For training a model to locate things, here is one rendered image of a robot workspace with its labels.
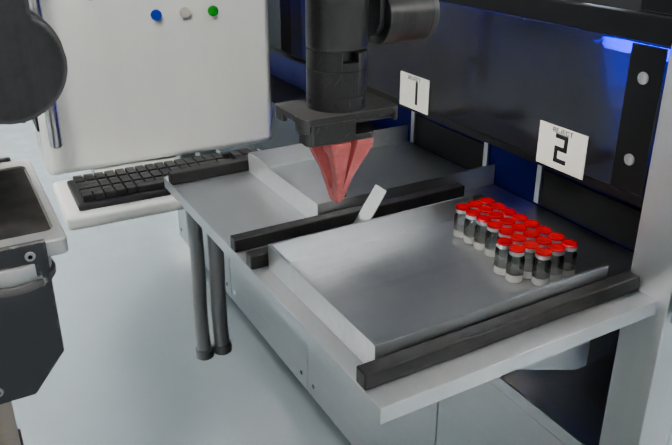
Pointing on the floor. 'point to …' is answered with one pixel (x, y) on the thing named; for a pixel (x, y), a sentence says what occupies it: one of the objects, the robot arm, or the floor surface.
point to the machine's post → (650, 267)
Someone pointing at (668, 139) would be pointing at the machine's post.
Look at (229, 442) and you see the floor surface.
